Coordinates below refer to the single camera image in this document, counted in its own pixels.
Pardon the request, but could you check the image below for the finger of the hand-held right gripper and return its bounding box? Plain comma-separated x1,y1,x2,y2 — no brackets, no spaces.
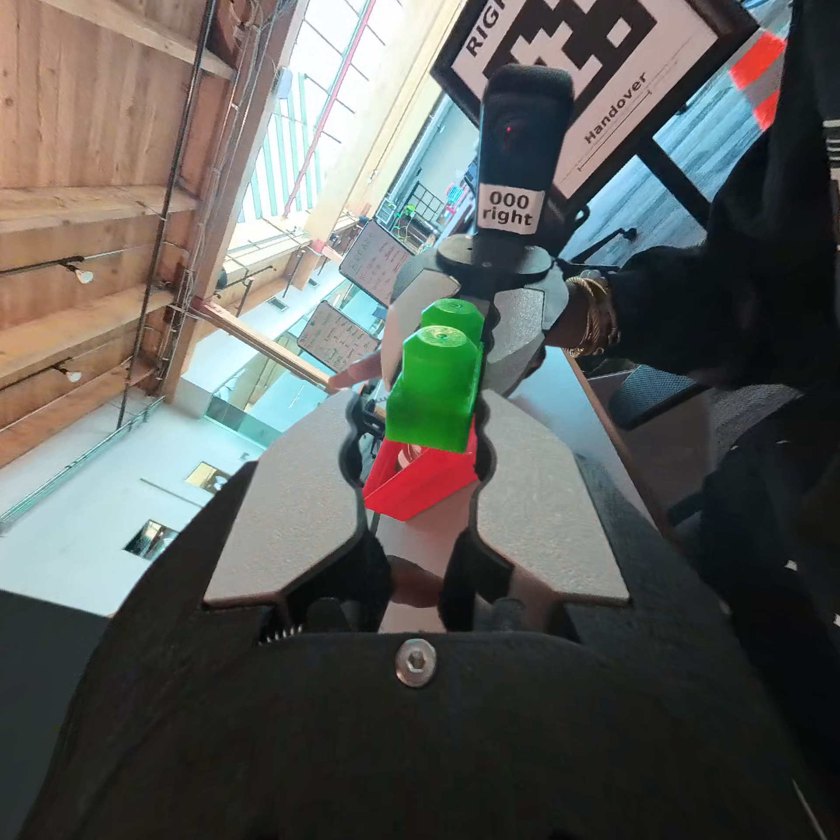
382,268,462,389
483,290,547,396

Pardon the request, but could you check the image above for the black printed sweatshirt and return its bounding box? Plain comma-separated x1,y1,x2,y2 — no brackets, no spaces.
669,0,840,840

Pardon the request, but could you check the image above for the red plastic bin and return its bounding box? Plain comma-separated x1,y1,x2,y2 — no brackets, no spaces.
362,430,481,524

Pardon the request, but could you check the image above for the large green building block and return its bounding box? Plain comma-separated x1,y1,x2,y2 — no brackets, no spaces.
384,298,488,455

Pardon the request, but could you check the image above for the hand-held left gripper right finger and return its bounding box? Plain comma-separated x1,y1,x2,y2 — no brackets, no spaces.
467,390,632,627

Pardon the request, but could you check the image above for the orange traffic cone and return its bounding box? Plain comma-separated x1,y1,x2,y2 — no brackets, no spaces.
727,29,788,130

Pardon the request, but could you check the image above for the grey office chair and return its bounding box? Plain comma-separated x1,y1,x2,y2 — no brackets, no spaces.
613,363,715,432

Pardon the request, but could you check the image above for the wall logo window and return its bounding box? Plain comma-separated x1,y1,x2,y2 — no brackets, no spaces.
185,461,235,491
122,520,179,560

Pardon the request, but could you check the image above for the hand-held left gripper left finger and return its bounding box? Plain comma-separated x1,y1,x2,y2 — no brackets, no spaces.
203,390,370,611

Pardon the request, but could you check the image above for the framed tag sign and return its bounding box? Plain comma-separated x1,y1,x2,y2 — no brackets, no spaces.
430,0,762,232

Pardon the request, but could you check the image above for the person's left hand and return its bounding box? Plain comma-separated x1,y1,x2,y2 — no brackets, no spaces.
388,556,442,609

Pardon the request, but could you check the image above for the whiteboard on black stand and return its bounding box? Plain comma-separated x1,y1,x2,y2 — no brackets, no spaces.
297,300,382,373
339,218,416,307

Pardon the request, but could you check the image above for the wooden support post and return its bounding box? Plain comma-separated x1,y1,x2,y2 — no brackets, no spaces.
196,297,334,393

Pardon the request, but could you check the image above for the person's right hand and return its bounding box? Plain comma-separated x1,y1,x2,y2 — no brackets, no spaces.
327,351,383,395

